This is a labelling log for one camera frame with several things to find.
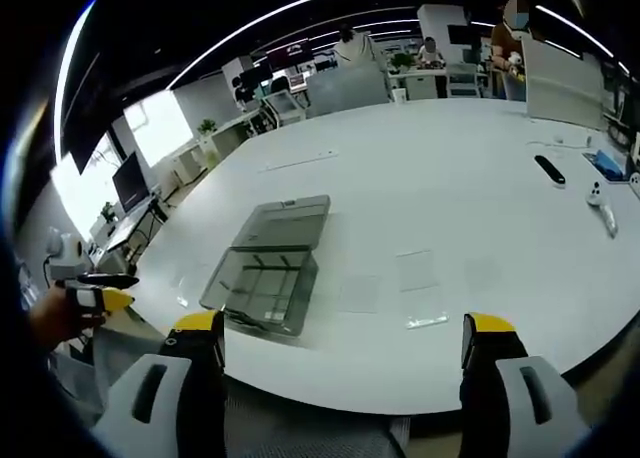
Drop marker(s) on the blue cloth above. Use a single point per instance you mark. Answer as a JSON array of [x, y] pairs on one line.
[[609, 164]]

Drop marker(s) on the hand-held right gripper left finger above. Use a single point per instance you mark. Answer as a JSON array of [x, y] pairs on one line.
[[150, 393]]

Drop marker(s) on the white side desk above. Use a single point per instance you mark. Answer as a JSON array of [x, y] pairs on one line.
[[131, 228]]

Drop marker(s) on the clear plastic divider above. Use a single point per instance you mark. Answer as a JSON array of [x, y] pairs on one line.
[[427, 321], [419, 270]]

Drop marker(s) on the green potted plant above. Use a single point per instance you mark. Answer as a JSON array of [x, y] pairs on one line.
[[401, 62], [207, 127], [108, 213]]

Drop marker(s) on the black computer monitor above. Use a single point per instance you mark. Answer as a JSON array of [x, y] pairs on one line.
[[131, 183]]

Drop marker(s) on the grey desk partition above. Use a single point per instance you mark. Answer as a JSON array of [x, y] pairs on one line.
[[345, 93]]

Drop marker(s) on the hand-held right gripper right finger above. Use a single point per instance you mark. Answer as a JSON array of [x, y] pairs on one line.
[[525, 403]]

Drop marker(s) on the black hanging screen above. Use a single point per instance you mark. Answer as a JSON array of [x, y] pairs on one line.
[[87, 145]]

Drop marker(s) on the clear plastic storage box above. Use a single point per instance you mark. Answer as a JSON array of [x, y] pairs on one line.
[[272, 263]]

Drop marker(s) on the white tray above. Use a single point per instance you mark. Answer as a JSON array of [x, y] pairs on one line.
[[590, 160]]

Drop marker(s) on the small clear plastic piece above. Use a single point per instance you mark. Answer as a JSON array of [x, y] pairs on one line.
[[183, 301]]

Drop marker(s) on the person's left hand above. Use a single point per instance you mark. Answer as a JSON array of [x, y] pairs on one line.
[[52, 320]]

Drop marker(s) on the black remote control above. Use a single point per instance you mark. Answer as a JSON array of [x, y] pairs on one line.
[[549, 169]]

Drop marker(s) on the white cup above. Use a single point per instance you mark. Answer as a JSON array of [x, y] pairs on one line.
[[398, 96]]

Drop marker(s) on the white game controller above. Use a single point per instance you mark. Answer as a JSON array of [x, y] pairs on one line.
[[596, 194]]

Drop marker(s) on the white desk partition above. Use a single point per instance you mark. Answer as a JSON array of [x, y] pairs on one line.
[[565, 85]]

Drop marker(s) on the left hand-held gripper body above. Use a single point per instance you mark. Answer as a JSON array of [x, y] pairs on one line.
[[65, 253]]

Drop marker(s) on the white low cabinet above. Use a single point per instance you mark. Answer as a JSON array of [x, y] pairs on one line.
[[225, 140]]

